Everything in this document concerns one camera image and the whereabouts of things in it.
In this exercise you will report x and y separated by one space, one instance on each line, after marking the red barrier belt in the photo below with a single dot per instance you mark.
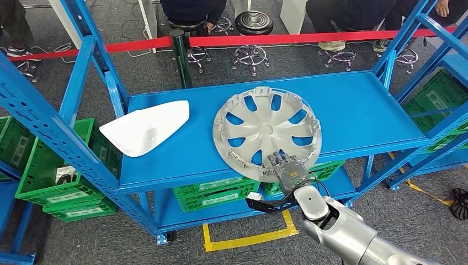
292 37
139 44

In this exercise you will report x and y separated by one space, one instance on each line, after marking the black swivel stool chrome base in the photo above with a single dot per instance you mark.
406 56
23 67
186 26
340 56
223 27
254 22

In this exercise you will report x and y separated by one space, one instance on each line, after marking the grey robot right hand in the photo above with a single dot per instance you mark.
292 175

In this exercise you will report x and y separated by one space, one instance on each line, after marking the silver and black part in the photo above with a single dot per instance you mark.
64 175

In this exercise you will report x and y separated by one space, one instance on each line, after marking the yellow floor tape rectangle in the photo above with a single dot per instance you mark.
252 240

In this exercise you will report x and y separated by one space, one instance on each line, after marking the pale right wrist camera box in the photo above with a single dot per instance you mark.
254 196

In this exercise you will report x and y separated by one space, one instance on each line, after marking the white plastic panel part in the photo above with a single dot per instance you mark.
146 128

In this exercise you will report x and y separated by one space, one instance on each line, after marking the black stanchion post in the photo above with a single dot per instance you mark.
181 60

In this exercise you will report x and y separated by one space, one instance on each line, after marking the person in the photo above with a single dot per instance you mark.
395 14
11 22
347 12
193 7

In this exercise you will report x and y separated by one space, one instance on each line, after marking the grey plastic wheel cover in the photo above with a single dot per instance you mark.
267 128

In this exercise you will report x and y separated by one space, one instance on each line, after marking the blue steel shelf rack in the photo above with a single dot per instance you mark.
351 113
457 69
7 204

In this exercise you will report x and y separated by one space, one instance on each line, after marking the yellow floor tape strip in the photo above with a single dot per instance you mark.
426 192

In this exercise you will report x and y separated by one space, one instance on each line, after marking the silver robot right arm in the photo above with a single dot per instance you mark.
343 226

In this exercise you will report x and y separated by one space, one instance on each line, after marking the white table leg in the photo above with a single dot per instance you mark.
243 6
294 16
150 22
66 18

